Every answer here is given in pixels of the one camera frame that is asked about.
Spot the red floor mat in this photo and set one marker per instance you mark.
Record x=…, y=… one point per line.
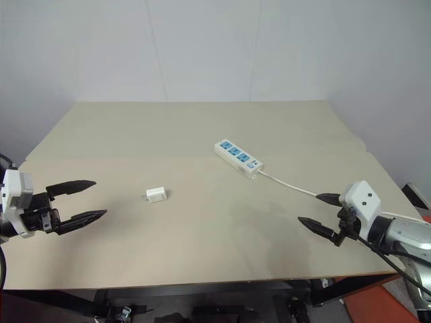
x=380, y=304

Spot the white plug adapter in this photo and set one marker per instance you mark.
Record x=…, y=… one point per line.
x=155, y=196

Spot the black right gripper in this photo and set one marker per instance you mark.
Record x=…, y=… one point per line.
x=347, y=220

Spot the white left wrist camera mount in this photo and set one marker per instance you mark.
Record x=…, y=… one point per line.
x=17, y=198

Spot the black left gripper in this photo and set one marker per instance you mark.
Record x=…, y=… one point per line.
x=36, y=214

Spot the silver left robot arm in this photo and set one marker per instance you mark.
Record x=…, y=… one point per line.
x=6, y=229

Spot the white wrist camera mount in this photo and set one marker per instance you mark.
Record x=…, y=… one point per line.
x=17, y=198
x=363, y=198

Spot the white power strip blue sockets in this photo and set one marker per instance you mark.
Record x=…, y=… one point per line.
x=237, y=157

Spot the black table frame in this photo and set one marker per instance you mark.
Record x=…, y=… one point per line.
x=188, y=296

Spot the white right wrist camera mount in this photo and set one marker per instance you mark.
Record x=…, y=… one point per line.
x=363, y=198

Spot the black stand beside table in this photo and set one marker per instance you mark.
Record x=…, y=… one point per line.
x=415, y=196

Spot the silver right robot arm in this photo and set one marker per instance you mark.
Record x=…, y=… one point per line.
x=407, y=235

